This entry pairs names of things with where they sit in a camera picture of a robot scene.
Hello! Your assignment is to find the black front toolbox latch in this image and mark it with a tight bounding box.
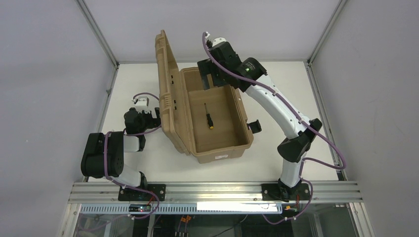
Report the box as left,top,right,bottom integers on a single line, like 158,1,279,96
247,119,262,134

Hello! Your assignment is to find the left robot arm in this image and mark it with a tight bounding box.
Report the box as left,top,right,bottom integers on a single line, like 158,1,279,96
81,107,161,190

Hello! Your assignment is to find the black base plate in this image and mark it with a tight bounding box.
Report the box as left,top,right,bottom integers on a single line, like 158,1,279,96
118,184,167,201
261,183,311,202

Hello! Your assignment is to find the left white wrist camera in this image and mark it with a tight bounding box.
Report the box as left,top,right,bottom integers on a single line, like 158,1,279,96
134,97,151,114

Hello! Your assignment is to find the black yellow screwdriver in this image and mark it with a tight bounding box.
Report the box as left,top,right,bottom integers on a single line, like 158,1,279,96
204,103,214,129

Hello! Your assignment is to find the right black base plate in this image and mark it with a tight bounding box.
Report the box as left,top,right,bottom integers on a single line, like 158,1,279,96
261,183,311,202

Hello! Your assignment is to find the tan plastic toolbox bin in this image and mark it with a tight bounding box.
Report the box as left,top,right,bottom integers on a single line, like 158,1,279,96
179,67,253,163

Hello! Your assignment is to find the white label on bin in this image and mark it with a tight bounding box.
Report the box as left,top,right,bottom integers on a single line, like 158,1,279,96
214,155,229,159

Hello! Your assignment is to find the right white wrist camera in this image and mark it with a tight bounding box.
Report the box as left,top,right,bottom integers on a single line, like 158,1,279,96
212,38,226,47

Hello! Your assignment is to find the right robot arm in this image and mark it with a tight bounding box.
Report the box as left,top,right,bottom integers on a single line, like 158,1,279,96
199,38,322,200

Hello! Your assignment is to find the tan toolbox lid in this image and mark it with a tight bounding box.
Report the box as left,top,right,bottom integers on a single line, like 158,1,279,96
155,30,190,155

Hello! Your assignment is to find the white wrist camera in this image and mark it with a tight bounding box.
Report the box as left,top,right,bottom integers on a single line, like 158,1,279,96
134,97,151,114
212,38,226,47

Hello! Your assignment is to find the aluminium front rail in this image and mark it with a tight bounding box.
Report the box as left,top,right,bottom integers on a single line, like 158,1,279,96
68,181,363,204

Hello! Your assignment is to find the slotted cable duct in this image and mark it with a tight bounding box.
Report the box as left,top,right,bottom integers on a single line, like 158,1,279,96
80,202,283,215

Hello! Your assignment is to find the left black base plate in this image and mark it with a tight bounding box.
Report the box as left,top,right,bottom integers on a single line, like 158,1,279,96
118,184,167,201

